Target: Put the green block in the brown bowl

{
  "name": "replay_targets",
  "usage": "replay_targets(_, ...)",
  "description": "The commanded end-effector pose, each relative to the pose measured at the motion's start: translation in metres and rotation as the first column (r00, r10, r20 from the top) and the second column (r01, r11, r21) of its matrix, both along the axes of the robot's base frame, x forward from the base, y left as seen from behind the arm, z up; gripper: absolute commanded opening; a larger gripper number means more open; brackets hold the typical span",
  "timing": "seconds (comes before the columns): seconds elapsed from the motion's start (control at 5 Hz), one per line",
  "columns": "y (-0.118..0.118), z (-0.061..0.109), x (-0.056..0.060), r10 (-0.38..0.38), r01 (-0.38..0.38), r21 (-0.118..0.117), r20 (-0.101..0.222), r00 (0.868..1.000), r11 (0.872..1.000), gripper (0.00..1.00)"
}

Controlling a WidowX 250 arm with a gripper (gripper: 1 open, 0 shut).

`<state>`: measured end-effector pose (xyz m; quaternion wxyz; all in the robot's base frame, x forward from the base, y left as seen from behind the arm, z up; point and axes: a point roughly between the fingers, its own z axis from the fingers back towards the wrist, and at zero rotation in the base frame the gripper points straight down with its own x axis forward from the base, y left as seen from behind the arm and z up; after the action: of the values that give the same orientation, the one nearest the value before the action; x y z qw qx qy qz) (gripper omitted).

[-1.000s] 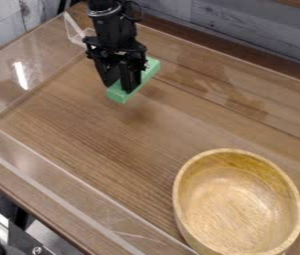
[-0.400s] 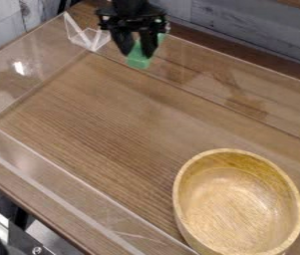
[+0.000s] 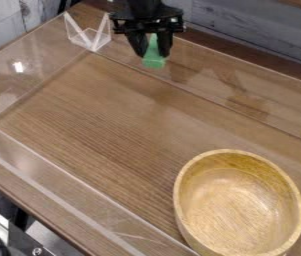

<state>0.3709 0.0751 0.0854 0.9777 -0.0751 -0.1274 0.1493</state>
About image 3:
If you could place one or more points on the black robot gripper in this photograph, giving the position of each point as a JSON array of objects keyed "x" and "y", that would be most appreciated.
[{"x": 148, "y": 16}]

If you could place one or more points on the green rectangular block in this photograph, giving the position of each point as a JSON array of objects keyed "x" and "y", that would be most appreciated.
[{"x": 153, "y": 60}]

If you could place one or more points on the brown wooden bowl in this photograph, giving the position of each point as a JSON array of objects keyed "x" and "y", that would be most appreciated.
[{"x": 237, "y": 205}]

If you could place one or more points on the clear acrylic enclosure walls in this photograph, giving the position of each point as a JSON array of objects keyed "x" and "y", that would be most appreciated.
[{"x": 99, "y": 130}]

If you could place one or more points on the black metal table frame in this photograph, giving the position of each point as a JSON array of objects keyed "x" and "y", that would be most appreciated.
[{"x": 33, "y": 232}]

